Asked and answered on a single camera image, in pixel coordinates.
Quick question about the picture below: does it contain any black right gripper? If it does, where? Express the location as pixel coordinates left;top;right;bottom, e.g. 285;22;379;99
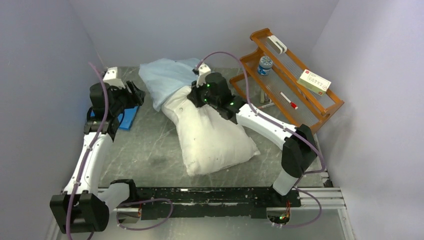
187;78;220;109

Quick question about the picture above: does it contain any white pillow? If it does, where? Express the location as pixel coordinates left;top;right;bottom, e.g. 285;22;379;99
161;86;260;177

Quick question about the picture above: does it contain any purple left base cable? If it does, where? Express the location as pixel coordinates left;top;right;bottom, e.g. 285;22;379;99
115;198;174;232

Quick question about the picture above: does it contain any white medicine box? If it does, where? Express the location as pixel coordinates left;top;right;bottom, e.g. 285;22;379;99
297;69;332;96

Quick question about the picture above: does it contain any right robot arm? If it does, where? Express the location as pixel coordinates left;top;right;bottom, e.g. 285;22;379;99
187;70;318;207

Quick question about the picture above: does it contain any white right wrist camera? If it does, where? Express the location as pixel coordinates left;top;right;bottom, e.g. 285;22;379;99
192;63;212;88

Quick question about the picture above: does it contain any light blue pillowcase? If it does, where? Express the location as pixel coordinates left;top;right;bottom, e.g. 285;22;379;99
138;58;200;112

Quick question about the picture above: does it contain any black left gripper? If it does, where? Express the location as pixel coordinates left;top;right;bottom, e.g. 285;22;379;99
109;81;146;116

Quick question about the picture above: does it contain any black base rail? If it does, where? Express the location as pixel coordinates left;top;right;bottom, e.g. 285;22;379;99
118;186;301;220

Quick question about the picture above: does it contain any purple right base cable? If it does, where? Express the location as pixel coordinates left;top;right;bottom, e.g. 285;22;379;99
271;185;323;229

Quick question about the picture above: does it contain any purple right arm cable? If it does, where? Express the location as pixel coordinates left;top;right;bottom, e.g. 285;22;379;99
195;51;327;175

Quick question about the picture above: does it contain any orange wooden shelf rack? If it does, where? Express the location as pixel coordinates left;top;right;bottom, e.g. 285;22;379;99
240;28;344;134

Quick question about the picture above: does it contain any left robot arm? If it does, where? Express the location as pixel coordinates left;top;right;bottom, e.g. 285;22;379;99
49;81;146;235

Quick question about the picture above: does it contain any grey pen on table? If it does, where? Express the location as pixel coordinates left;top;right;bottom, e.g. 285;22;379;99
257;102;275;110

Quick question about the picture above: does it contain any blue white jar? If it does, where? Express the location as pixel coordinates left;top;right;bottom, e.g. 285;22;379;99
257;55;274;76

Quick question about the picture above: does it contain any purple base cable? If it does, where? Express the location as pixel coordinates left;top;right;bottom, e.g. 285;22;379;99
115;198;174;232
271;185;323;229

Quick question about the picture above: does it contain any white rectangular device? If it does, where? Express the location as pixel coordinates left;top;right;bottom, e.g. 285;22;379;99
266;35;288;55

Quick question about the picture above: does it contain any red white marker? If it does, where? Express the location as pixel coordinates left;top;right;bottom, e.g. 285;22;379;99
280;92;298;110

